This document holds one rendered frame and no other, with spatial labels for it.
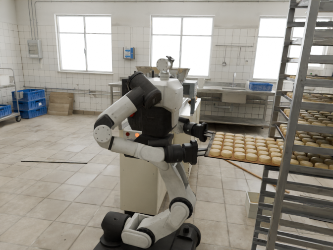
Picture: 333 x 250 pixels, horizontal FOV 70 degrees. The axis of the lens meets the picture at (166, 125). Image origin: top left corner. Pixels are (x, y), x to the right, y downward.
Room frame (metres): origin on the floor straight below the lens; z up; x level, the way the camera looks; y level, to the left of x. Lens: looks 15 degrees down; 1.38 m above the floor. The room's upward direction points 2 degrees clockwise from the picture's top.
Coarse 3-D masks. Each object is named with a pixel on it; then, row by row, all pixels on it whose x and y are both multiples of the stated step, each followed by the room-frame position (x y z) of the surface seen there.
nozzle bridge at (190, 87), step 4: (188, 80) 2.71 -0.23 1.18; (192, 80) 2.73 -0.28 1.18; (184, 84) 2.43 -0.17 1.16; (188, 84) 2.43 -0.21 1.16; (192, 84) 2.42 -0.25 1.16; (196, 84) 2.62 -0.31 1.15; (184, 88) 2.52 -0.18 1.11; (188, 88) 2.51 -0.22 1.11; (192, 88) 2.42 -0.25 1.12; (196, 88) 2.65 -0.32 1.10; (184, 92) 2.52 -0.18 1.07; (188, 92) 2.51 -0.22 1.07; (192, 92) 2.42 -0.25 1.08; (196, 92) 2.69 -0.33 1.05; (184, 96) 2.47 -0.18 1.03; (188, 96) 2.46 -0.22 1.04; (192, 96) 2.42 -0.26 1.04; (192, 100) 2.52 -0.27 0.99; (192, 104) 2.52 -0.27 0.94; (192, 108) 2.52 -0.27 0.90; (192, 112) 2.52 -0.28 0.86
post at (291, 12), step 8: (296, 0) 1.35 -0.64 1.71; (288, 8) 1.37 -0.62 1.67; (288, 16) 1.35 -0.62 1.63; (288, 32) 1.35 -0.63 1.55; (288, 48) 1.35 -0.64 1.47; (280, 64) 1.35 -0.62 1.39; (280, 72) 1.35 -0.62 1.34; (280, 80) 1.35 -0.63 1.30; (280, 88) 1.35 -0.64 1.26; (280, 96) 1.35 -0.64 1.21; (272, 112) 1.37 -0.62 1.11; (272, 120) 1.35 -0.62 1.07; (272, 128) 1.35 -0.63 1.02; (264, 176) 1.35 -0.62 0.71; (264, 184) 1.35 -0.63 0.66; (256, 216) 1.36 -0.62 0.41; (256, 224) 1.35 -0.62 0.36
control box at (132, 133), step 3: (126, 129) 1.82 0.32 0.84; (123, 132) 1.80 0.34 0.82; (129, 132) 1.79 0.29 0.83; (132, 132) 1.79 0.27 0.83; (135, 132) 1.78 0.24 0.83; (138, 132) 1.78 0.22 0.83; (141, 132) 1.77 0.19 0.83; (123, 135) 1.80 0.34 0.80; (126, 135) 1.79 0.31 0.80; (129, 135) 1.79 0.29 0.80; (132, 135) 1.79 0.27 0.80; (126, 138) 1.80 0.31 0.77; (129, 138) 1.79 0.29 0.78; (132, 138) 1.79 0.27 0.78; (135, 138) 1.78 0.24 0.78
